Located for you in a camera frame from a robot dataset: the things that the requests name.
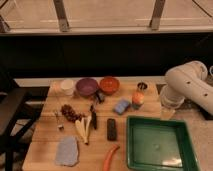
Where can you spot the grey blue cloth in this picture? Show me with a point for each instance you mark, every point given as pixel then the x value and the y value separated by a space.
pixel 67 152

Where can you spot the black chair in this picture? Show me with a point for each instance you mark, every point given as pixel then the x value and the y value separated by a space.
pixel 13 107

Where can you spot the white cup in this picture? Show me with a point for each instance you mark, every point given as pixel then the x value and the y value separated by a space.
pixel 68 86

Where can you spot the bunch of dark grapes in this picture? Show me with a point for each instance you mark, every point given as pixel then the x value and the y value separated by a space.
pixel 70 114

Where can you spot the small metal cup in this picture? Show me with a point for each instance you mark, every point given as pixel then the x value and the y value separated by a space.
pixel 142 86

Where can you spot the blue sponge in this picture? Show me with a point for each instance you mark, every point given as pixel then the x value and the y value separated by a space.
pixel 121 106

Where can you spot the purple bowl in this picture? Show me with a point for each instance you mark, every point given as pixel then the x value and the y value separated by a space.
pixel 86 86

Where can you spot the green plastic tray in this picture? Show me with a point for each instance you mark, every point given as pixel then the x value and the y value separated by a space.
pixel 159 145

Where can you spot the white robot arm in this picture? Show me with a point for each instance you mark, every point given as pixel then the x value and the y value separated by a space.
pixel 187 81

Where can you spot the orange carrot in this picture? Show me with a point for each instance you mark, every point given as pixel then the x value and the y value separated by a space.
pixel 108 158

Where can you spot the black handled knife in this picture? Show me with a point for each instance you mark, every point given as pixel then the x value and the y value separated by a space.
pixel 94 117

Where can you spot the red bowl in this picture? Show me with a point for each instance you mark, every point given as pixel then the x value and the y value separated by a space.
pixel 109 85

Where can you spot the orange apple on stand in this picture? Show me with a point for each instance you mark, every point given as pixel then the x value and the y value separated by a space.
pixel 137 100

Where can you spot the black rectangular block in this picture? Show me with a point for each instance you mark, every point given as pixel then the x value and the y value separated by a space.
pixel 111 130

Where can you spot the dark small object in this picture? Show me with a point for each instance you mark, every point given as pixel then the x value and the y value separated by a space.
pixel 100 97

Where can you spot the small metal fork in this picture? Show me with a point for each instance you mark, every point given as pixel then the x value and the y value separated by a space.
pixel 59 124

